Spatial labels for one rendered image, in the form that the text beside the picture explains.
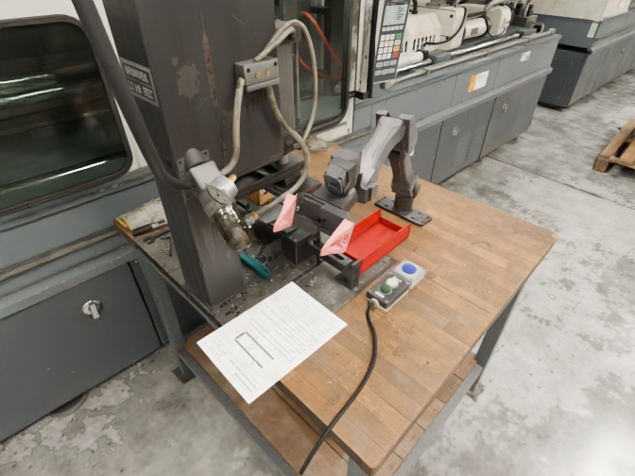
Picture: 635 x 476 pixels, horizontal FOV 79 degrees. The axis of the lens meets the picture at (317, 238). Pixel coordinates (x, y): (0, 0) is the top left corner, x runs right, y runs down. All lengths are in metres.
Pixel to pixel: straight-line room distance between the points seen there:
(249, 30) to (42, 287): 1.17
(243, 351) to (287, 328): 0.12
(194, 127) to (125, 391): 1.54
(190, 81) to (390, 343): 0.70
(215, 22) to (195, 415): 1.58
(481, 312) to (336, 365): 0.41
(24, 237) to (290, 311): 0.93
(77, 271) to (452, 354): 1.30
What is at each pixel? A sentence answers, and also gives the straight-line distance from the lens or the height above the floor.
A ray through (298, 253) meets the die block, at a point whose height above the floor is 0.94.
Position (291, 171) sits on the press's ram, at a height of 1.17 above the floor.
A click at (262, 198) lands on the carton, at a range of 1.39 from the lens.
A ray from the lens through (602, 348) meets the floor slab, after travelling 2.51.
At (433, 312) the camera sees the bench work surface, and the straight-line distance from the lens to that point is 1.05.
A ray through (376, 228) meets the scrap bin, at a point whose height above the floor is 0.91.
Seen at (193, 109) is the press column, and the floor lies 1.41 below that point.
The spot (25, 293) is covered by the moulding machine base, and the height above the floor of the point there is 0.70.
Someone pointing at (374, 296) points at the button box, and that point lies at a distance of 1.01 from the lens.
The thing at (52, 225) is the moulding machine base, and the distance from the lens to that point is 1.56.
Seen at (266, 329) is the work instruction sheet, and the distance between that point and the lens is 0.98.
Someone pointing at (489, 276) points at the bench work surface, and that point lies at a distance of 1.20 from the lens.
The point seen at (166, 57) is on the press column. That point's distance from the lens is 0.75.
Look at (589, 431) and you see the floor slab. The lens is 2.17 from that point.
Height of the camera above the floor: 1.66
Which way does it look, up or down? 38 degrees down
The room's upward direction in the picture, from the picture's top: straight up
